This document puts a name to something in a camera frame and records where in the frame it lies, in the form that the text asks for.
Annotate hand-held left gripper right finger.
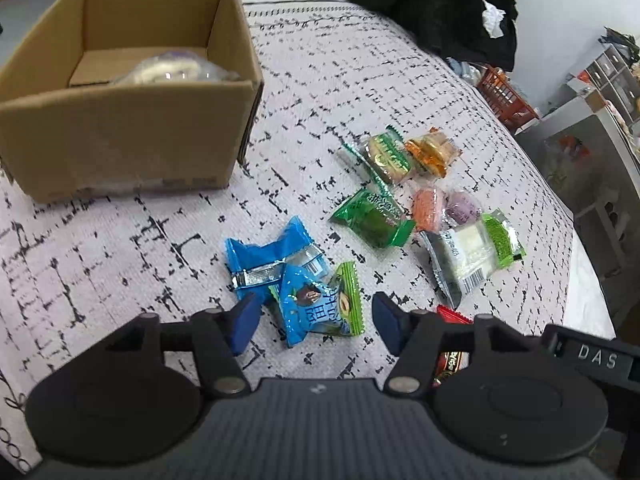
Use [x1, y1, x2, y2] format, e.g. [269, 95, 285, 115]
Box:
[372, 291, 543, 397]

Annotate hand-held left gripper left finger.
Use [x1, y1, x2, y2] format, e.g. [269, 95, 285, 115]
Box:
[102, 291, 263, 399]

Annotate blue green hazelnut snack packet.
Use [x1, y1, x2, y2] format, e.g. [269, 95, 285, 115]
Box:
[269, 261, 364, 349]

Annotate orange macaron clear packet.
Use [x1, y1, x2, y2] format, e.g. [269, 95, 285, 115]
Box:
[411, 186, 449, 231]

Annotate green trimmed clear cookie packet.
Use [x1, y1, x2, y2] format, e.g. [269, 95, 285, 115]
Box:
[342, 127, 417, 197]

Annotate brown cardboard box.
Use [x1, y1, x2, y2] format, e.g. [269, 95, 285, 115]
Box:
[0, 0, 265, 206]

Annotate red snack packet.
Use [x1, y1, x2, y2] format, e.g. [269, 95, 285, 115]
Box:
[431, 304, 474, 387]

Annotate blue silver snack packet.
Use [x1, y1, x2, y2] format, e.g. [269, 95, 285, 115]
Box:
[224, 216, 327, 289]

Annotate dark green snack packet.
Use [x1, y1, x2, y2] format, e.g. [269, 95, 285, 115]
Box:
[329, 187, 417, 249]

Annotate clear green white cake packet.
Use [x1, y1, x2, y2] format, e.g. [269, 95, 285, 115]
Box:
[419, 209, 527, 311]

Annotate purple macaron clear packet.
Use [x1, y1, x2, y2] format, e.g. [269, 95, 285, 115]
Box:
[444, 189, 484, 226]

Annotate orange clear biscuit packet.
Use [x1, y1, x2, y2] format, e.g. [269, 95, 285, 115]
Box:
[404, 129, 462, 179]

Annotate small orange object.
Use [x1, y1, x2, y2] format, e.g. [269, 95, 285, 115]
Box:
[557, 136, 587, 159]

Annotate white desk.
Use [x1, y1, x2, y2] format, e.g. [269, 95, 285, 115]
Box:
[515, 87, 640, 311]

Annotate orange plastic basket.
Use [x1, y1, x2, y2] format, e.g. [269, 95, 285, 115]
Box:
[476, 66, 542, 132]

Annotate pale blue plastic bag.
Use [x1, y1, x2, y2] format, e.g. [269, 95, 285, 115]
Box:
[446, 56, 482, 82]

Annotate clear wrapped pale pastry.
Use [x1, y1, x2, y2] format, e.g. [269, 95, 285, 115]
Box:
[109, 49, 242, 86]

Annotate grey drawer organizer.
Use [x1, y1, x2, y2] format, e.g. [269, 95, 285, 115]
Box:
[566, 42, 640, 126]

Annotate black cloth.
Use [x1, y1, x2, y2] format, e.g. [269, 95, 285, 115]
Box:
[326, 0, 519, 72]

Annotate white crumpled tissue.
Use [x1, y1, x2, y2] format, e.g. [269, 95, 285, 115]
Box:
[481, 0, 509, 39]

